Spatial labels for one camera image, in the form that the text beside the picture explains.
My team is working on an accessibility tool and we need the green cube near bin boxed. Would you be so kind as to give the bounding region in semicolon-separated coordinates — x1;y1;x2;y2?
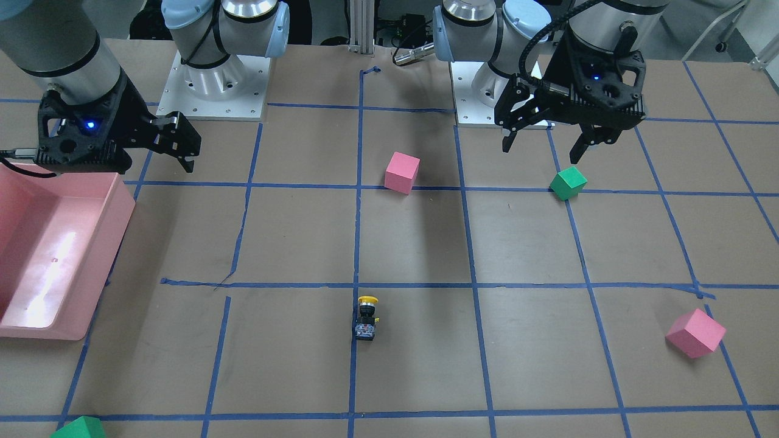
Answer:
50;416;107;438

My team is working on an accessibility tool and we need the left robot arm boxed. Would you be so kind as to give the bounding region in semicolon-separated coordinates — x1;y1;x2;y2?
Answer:
432;1;669;164

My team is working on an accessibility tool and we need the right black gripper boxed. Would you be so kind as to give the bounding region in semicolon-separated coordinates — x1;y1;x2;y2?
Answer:
35;71;202;173

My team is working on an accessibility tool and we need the aluminium frame post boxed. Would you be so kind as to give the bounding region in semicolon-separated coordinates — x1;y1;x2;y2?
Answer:
347;0;376;57

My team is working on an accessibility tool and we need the pink cube centre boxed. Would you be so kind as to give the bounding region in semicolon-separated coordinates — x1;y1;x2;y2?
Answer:
383;151;421;195

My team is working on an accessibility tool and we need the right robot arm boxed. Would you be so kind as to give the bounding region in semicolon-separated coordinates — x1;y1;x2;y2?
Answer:
1;1;290;178

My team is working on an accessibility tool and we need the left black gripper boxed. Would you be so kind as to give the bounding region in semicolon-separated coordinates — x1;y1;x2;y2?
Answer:
494;46;646;164

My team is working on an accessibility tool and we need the green cube centre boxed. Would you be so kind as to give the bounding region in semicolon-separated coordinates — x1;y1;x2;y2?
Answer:
549;166;588;201

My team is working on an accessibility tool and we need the pink plastic bin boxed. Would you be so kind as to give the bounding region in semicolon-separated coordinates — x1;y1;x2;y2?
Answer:
1;167;134;340

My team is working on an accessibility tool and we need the yellow push button switch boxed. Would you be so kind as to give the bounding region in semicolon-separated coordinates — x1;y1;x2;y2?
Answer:
354;296;379;341

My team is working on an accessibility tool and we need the pink cube near left arm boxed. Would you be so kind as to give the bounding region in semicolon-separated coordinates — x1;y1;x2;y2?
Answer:
665;308;727;360

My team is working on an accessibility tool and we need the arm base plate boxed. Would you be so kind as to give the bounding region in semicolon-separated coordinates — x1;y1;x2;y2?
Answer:
156;54;273;122
449;61;551;129

